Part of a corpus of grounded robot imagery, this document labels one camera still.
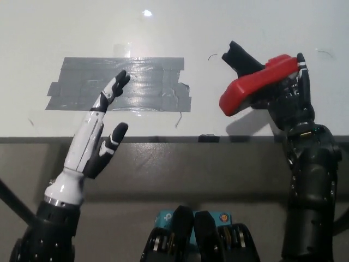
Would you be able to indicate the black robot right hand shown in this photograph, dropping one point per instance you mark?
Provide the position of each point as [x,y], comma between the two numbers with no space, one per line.
[294,106]

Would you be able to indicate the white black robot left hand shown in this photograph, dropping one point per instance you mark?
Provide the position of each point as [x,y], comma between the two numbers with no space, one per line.
[84,147]

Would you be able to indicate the red black digital multimeter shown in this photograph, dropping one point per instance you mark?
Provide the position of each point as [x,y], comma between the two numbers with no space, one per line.
[253,84]

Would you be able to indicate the black teal robot torso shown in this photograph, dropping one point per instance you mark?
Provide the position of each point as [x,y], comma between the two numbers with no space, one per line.
[201,237]

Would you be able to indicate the black metal table leg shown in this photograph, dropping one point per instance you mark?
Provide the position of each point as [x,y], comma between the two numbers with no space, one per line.
[16,199]

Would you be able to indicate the small black tape strip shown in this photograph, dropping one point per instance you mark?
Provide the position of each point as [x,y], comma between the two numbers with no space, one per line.
[208,138]

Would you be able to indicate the grey duct tape patch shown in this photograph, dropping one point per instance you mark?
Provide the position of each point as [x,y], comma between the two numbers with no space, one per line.
[152,87]

